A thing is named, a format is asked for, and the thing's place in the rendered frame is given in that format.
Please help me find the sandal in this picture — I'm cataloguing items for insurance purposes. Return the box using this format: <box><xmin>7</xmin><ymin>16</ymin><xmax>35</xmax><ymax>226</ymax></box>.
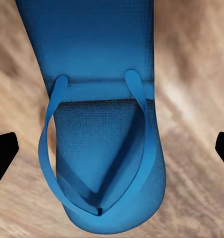
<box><xmin>15</xmin><ymin>0</ymin><xmax>167</xmax><ymax>235</ymax></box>

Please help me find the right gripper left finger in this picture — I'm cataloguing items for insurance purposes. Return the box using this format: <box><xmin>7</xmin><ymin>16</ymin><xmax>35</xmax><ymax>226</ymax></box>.
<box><xmin>0</xmin><ymin>132</ymin><xmax>19</xmax><ymax>180</ymax></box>

